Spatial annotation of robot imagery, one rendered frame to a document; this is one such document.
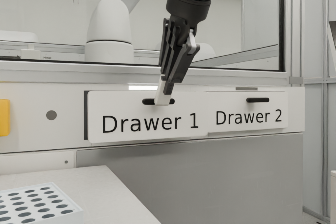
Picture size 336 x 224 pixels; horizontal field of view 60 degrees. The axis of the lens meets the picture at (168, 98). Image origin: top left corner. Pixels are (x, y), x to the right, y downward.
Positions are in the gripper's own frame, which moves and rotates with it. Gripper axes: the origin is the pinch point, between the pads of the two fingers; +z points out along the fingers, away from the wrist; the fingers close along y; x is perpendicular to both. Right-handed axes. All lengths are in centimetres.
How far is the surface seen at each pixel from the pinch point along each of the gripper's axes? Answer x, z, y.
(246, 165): -31.3, 24.9, -2.1
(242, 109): -28.5, 10.2, 6.0
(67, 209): 21.2, -1.9, -26.0
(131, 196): 10.8, 7.0, -19.4
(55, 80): 20.8, 5.2, 11.3
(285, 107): -44.5, 10.0, 6.2
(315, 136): -166, 84, 63
